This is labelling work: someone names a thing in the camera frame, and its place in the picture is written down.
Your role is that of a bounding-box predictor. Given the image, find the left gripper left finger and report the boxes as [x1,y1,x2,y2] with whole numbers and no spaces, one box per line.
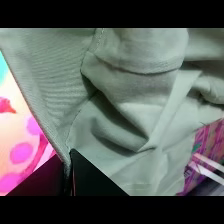
[9,154,69,197]

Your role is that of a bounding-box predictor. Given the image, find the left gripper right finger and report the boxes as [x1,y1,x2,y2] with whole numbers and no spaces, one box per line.
[69,148,130,197]

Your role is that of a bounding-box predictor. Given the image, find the light green T-shirt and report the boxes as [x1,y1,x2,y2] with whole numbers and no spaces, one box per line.
[0,28,224,197]

